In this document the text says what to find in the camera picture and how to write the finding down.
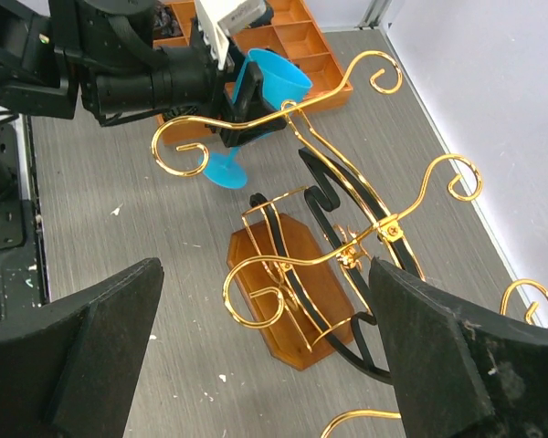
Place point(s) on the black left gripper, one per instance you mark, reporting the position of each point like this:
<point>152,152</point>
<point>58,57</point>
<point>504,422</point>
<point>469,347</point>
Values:
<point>189,79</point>

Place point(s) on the blue wine glass front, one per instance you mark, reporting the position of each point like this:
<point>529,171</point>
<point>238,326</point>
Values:
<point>264,82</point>

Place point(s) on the gold wire wine glass rack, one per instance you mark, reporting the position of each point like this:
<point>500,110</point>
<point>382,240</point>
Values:
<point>383,239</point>

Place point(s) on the dark rolled cloth in tray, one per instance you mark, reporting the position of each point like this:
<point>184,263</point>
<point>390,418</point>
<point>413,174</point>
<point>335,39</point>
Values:
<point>165,23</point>

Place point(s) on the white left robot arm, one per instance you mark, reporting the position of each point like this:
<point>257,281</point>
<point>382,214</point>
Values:
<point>122,61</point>

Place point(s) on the wooden compartment tray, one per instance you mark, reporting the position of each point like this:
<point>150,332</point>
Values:
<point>293,34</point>

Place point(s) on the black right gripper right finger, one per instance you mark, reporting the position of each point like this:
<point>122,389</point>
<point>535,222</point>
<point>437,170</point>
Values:
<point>458,369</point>

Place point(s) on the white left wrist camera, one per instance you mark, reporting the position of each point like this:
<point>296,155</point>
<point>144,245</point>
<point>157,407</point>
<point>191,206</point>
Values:
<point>220,19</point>

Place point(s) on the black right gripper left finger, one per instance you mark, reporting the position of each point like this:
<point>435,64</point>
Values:
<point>70,368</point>

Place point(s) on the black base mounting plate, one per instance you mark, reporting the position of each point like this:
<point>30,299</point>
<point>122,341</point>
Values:
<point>23,266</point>

